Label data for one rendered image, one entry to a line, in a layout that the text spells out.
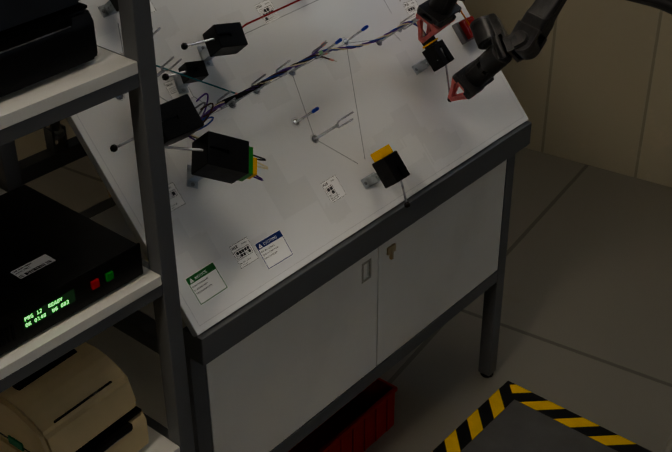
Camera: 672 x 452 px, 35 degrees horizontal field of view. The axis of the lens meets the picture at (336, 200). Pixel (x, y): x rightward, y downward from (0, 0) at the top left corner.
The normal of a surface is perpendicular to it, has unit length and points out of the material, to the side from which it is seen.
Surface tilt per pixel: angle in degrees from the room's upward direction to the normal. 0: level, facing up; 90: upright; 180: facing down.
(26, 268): 0
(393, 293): 90
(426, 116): 50
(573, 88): 90
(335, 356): 90
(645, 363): 0
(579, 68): 90
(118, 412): 72
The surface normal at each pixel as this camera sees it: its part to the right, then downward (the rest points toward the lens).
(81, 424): 0.76, 0.02
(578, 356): 0.00, -0.86
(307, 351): 0.76, 0.32
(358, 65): 0.58, -0.30
